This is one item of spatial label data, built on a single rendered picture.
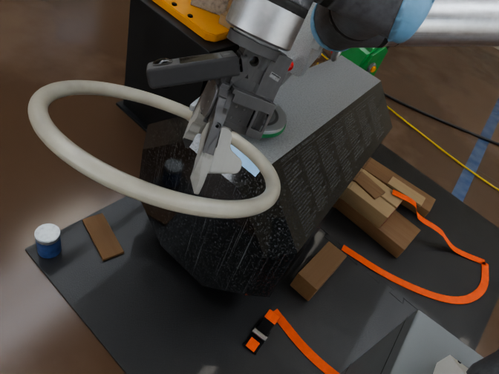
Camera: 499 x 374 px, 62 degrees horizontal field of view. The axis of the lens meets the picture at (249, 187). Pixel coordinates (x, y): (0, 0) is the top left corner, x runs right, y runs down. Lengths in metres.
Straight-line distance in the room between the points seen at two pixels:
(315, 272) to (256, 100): 1.61
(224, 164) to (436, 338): 0.87
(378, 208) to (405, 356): 1.41
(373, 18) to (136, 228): 1.76
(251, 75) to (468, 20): 0.36
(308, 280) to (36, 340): 1.18
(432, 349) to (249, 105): 0.87
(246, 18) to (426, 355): 0.95
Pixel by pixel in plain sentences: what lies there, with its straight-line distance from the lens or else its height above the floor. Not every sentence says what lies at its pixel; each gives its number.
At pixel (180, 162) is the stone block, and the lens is 1.57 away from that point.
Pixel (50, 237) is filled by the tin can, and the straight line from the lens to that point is 1.95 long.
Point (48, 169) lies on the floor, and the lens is 2.41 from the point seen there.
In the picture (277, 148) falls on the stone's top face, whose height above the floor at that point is 0.83.
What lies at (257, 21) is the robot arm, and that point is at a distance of 0.51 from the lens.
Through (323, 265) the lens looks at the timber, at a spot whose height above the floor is 0.14.
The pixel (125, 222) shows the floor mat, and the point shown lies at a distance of 2.16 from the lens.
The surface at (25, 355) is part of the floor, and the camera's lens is 1.88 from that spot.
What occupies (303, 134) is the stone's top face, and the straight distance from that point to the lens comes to 1.59.
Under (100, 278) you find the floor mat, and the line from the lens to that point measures 1.98.
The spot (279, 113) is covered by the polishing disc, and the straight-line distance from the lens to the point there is 1.54.
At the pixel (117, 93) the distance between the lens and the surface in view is 1.00.
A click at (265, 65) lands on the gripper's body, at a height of 1.47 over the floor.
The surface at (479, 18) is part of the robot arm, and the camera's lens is 0.76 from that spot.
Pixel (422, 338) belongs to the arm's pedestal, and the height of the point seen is 0.85.
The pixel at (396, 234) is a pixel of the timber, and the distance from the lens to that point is 2.56.
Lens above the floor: 1.74
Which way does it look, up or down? 44 degrees down
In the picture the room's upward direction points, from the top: 22 degrees clockwise
